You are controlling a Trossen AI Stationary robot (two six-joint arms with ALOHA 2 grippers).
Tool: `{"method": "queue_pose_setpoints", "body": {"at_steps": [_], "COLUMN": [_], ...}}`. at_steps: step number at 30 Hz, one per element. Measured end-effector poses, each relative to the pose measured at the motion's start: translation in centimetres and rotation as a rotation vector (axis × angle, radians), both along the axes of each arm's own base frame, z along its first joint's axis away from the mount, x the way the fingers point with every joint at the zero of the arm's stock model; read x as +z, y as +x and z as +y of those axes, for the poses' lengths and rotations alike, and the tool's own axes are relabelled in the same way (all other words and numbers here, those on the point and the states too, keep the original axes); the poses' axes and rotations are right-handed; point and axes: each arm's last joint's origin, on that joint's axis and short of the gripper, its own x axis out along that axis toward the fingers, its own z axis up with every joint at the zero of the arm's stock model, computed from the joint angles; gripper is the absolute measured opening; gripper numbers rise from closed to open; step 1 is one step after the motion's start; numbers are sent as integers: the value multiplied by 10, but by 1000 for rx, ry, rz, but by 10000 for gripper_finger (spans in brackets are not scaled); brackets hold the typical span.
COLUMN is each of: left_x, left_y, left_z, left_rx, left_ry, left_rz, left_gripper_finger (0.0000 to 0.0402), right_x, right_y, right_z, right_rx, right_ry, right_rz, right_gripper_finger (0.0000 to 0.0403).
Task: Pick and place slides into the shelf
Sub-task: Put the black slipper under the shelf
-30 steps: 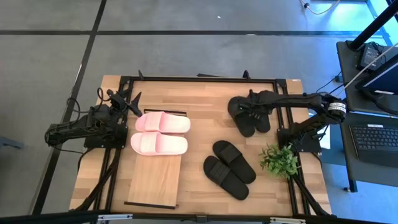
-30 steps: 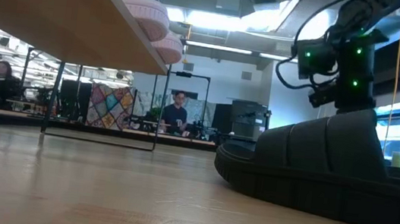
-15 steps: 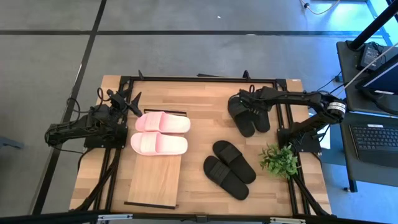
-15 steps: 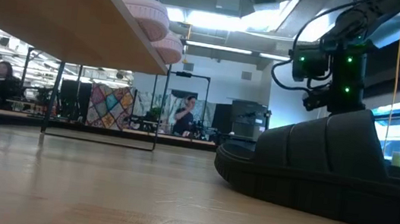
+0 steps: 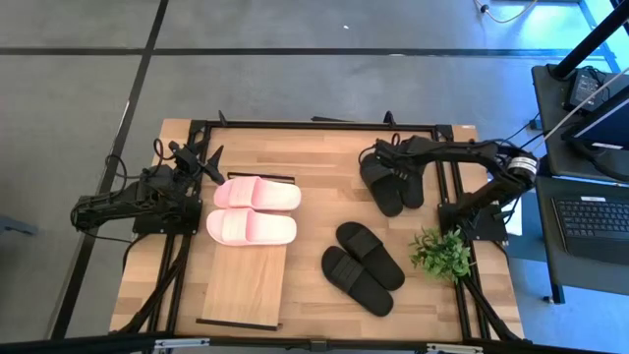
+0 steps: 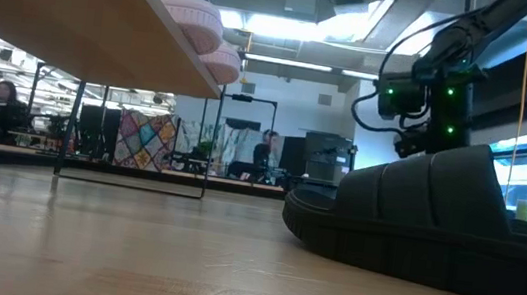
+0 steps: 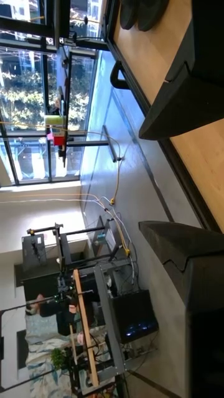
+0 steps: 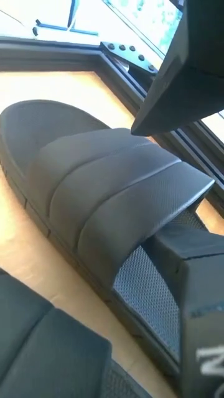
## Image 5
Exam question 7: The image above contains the white cable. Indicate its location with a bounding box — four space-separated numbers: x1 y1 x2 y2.
539 66 629 145

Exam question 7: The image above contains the black slanted pole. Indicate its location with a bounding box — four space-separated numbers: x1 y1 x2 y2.
548 0 629 81

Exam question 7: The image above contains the black aluminium table frame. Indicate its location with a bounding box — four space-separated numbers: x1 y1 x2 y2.
110 109 526 343

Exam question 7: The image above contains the black power adapter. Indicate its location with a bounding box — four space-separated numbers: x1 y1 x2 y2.
563 67 609 113

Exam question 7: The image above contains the black side desk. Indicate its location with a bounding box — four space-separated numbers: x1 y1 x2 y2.
530 62 629 306

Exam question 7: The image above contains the black rig beam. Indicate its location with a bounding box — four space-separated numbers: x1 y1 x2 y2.
0 329 629 354

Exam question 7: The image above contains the white paper sheet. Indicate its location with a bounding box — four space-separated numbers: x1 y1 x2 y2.
502 209 525 238

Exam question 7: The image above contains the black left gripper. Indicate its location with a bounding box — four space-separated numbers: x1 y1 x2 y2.
169 142 227 187

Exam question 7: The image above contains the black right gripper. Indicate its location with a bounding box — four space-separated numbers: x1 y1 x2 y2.
372 135 436 182

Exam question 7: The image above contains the green artificial plant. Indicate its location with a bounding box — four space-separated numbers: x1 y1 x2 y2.
408 225 476 286

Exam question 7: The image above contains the wooden shelf with black legs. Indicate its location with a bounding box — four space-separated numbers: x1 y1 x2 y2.
195 170 297 332

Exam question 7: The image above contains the black computer monitor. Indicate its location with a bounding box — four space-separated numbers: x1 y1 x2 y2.
561 84 629 184

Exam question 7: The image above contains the yellow floor cable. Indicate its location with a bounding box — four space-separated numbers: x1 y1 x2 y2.
473 0 541 26

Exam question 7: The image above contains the pink foam slide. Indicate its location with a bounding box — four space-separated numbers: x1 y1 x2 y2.
212 175 303 212
205 207 299 248

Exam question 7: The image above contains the black foam slide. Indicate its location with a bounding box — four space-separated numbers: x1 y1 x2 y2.
335 220 407 292
320 245 395 319
359 151 405 218
392 140 427 210

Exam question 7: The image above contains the black keyboard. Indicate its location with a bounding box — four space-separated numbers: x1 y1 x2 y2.
535 175 629 267

